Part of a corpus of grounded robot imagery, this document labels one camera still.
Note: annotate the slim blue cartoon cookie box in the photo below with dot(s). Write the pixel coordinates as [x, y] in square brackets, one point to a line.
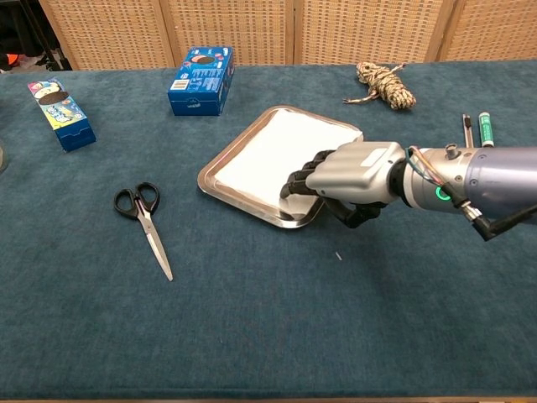
[63, 113]

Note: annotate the orange black object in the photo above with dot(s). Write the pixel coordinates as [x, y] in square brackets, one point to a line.
[12, 59]

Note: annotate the silver utility knife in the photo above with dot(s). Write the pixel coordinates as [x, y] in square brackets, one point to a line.
[467, 130]

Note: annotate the teal tablecloth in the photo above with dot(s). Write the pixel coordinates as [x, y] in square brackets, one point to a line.
[268, 315]

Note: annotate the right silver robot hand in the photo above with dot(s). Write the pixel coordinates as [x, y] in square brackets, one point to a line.
[356, 172]

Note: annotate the wide blue cookie box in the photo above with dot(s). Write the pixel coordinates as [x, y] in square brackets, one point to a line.
[197, 92]

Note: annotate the silver metal tray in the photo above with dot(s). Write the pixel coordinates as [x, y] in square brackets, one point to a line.
[247, 203]

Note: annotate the white paper sheet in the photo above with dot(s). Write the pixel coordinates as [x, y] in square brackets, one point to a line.
[285, 155]

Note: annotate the green marker pen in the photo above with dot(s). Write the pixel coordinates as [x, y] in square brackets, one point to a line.
[486, 130]

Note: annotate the woven wicker screen panel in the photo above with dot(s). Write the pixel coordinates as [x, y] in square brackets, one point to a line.
[230, 25]
[105, 33]
[495, 29]
[369, 29]

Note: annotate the black tripod stand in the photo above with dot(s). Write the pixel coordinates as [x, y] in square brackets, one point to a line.
[52, 62]

